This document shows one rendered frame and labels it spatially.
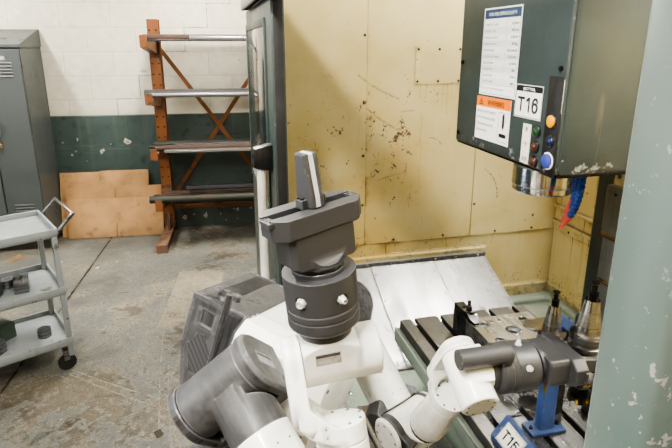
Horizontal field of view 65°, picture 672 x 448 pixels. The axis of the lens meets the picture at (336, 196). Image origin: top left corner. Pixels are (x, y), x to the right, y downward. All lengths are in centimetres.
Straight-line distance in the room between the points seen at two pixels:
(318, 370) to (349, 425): 8
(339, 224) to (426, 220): 198
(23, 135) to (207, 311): 458
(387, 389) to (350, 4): 159
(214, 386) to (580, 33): 88
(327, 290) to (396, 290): 188
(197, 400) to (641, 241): 68
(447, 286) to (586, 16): 167
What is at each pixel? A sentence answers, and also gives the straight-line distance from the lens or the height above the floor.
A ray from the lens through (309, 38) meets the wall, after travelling 226.
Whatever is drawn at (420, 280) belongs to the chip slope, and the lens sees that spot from 254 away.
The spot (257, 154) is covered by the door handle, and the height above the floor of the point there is 154.
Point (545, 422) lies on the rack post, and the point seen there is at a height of 93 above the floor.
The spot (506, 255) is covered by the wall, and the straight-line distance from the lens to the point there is 284.
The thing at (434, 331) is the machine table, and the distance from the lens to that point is 194.
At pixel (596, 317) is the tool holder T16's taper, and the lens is 107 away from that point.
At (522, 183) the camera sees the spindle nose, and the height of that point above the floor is 151.
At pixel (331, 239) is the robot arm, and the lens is 59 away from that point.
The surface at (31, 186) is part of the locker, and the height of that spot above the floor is 62.
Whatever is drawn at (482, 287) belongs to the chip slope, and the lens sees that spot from 261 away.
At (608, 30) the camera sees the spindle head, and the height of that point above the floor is 189.
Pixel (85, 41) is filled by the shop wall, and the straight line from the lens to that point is 577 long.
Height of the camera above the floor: 186
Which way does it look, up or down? 16 degrees down
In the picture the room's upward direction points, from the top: straight up
